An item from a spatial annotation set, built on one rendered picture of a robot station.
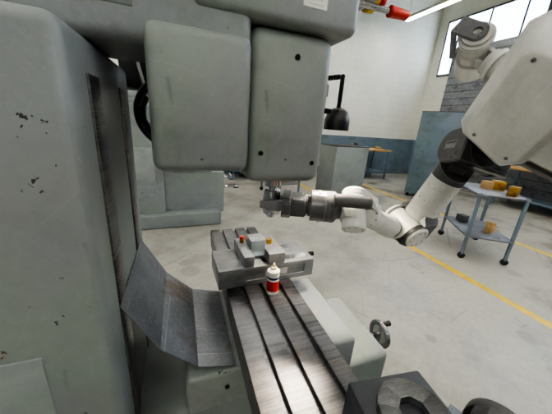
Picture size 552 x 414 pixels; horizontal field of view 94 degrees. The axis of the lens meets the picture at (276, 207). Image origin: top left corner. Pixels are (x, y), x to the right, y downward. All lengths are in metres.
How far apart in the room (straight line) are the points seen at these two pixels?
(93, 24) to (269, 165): 0.38
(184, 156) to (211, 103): 0.11
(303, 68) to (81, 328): 0.65
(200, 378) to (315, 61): 0.79
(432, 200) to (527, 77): 0.39
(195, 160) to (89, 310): 0.32
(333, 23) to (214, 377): 0.86
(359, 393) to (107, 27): 0.67
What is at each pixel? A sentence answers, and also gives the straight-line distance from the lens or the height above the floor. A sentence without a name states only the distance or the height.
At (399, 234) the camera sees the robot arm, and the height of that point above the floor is 1.14.
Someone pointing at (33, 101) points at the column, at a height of 1.45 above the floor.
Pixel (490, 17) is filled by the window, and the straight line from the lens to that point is 9.90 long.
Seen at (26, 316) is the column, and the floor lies 1.13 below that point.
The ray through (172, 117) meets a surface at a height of 1.44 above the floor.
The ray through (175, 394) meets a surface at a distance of 0.92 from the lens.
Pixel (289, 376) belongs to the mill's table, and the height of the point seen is 0.91.
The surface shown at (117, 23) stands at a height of 1.58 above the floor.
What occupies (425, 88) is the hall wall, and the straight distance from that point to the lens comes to 10.62.
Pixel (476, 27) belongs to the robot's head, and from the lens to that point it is 0.75.
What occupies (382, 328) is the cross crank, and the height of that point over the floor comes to 0.66.
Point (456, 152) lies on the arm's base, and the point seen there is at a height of 1.41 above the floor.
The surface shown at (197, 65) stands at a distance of 0.55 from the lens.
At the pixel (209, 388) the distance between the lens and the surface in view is 0.82.
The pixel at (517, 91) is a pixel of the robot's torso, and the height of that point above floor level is 1.53.
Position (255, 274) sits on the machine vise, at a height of 0.95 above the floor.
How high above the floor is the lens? 1.45
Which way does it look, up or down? 18 degrees down
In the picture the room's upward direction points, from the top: 4 degrees clockwise
